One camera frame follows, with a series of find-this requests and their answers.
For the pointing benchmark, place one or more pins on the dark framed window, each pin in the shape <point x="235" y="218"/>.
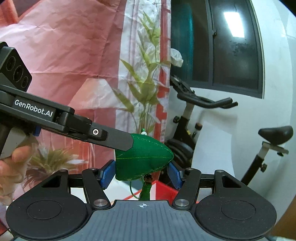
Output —
<point x="231" y="58"/>

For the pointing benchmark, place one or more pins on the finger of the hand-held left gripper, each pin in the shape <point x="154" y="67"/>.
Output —
<point x="115" y="138"/>

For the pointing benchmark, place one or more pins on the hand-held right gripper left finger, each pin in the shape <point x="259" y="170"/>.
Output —
<point x="106" y="174"/>

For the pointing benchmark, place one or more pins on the person's left hand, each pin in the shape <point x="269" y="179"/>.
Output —
<point x="13" y="172"/>

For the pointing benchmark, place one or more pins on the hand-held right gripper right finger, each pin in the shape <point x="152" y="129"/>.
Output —
<point x="175" y="176"/>

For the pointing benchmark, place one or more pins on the black exercise bike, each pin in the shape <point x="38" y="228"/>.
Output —
<point x="182" y="122"/>

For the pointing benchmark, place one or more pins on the green tasselled fabric sachet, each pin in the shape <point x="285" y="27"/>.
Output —
<point x="143" y="157"/>

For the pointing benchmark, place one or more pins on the white plastic bag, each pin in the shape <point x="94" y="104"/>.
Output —
<point x="176" y="57"/>

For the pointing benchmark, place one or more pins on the red plant print backdrop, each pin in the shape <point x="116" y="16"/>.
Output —
<point x="69" y="58"/>

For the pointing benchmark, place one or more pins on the red strawberry print box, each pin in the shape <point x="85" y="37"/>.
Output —
<point x="164" y="192"/>

